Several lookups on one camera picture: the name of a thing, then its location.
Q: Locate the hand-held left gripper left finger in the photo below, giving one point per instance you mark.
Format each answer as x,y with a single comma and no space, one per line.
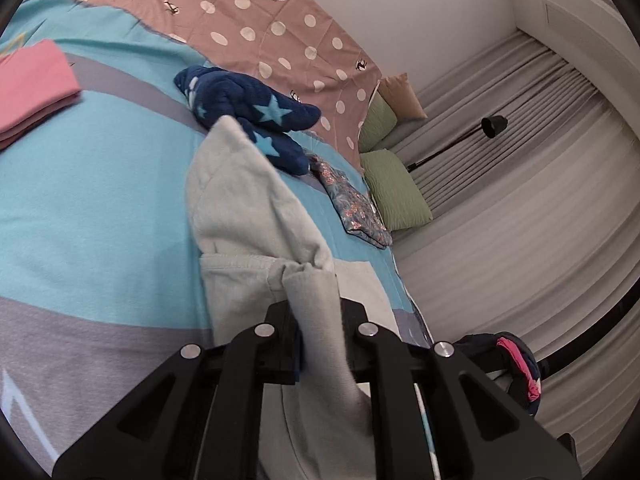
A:
280,350

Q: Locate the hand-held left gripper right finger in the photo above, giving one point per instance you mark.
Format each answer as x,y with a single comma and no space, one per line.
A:
357,350

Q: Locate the light grey garment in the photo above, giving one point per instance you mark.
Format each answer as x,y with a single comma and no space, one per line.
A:
240,220

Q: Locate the dark clothes pile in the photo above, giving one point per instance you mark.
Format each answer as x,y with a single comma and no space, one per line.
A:
480,355

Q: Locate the floral patterned garment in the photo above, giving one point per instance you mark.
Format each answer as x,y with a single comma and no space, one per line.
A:
355,210

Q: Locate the large green pillow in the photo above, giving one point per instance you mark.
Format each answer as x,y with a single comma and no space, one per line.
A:
400,195

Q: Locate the grey curtain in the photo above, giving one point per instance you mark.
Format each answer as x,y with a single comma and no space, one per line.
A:
500,240

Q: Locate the small green pillow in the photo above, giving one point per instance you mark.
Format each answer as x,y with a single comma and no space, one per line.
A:
377,125

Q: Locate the blue and grey bed sheet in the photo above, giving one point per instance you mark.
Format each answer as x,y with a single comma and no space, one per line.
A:
100,200

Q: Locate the tan pillow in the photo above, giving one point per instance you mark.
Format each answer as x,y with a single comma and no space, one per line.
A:
402,97

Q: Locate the navy star fleece garment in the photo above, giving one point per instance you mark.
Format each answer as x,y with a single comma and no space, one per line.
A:
235,95

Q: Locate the black lamp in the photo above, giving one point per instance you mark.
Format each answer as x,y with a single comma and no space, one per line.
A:
495,125

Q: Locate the pink polka dot duvet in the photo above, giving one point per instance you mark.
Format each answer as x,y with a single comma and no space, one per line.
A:
250,15

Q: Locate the pink folded garment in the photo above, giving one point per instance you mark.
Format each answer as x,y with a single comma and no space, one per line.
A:
30,85

